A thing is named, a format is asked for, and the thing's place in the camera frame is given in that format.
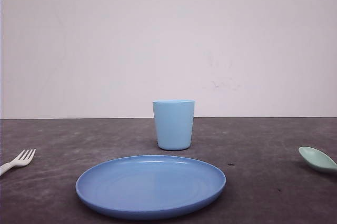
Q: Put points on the blue plastic plate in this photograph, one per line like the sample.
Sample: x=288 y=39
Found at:
x=150 y=187

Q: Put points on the mint green plastic spoon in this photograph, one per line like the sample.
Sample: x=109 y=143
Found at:
x=317 y=159

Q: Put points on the light blue plastic cup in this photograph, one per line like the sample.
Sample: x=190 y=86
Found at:
x=174 y=123

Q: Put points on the white plastic fork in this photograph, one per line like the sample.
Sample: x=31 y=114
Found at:
x=21 y=160

